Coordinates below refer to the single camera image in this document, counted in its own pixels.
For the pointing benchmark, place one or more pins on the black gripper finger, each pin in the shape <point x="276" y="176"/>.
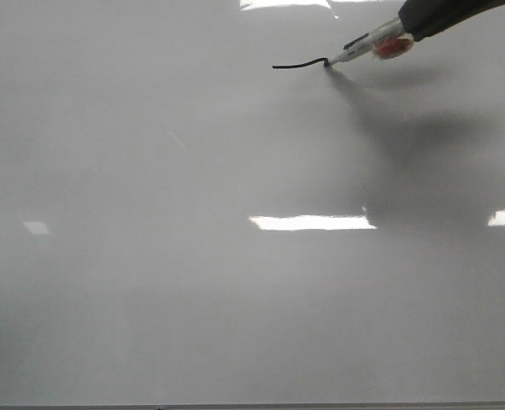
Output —
<point x="427" y="18"/>

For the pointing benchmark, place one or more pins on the black and white whiteboard marker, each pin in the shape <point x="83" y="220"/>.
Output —
<point x="385" y="42"/>

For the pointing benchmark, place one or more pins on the white whiteboard with aluminium frame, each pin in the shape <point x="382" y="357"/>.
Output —
<point x="194" y="212"/>

